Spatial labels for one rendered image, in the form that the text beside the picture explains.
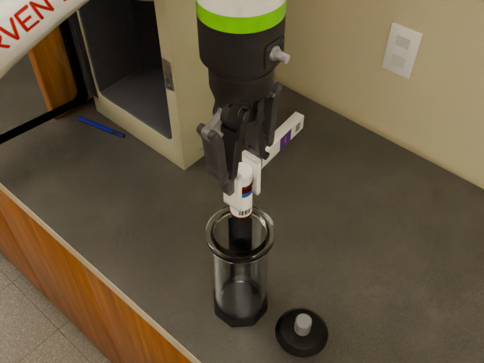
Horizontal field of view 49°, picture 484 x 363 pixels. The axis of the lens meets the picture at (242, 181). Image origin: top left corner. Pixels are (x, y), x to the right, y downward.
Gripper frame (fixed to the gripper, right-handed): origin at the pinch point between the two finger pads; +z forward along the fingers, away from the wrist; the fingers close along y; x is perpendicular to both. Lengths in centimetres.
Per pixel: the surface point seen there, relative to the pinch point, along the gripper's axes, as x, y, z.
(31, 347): 81, -24, 127
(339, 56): 21, 60, 20
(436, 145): -8, 60, 31
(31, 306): 95, -15, 127
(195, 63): 32.3, 22.8, 7.2
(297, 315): -10.0, 3.2, 30.2
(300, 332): -12.7, 0.4, 29.0
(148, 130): 44, 17, 28
